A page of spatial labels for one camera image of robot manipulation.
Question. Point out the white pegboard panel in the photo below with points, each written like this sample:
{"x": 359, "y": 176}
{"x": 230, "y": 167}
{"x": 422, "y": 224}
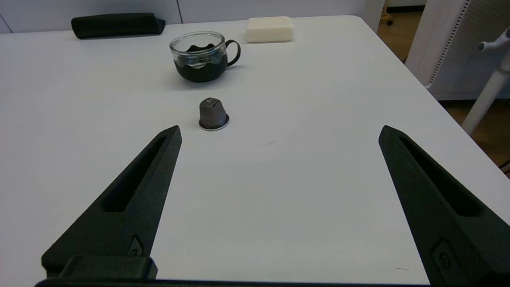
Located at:
{"x": 458, "y": 44}

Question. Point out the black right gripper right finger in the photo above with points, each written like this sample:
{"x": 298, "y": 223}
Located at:
{"x": 450, "y": 223}

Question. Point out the black oblong case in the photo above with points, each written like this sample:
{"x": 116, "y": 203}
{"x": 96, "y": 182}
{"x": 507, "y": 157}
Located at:
{"x": 117, "y": 25}

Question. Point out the white side table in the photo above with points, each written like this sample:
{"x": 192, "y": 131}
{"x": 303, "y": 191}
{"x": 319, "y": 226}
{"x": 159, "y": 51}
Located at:
{"x": 486, "y": 95}

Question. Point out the white soap bar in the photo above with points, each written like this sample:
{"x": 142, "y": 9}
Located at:
{"x": 269, "y": 29}

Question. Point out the small dark brown shell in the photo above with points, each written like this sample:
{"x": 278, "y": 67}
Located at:
{"x": 213, "y": 113}

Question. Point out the glass cup with black liquid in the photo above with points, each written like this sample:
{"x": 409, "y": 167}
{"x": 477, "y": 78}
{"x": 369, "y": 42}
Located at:
{"x": 199, "y": 69}

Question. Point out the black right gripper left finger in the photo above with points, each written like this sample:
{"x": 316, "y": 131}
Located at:
{"x": 131, "y": 207}

